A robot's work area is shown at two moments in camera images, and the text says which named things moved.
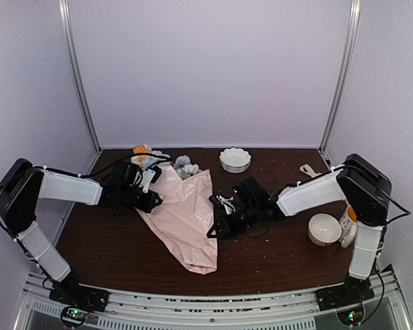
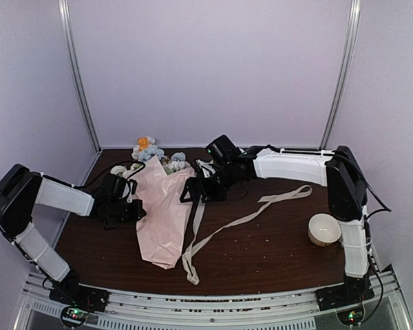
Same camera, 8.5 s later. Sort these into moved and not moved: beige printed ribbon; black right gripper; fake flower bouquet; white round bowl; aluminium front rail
Moved: black right gripper; fake flower bouquet; beige printed ribbon
Not moved: white round bowl; aluminium front rail
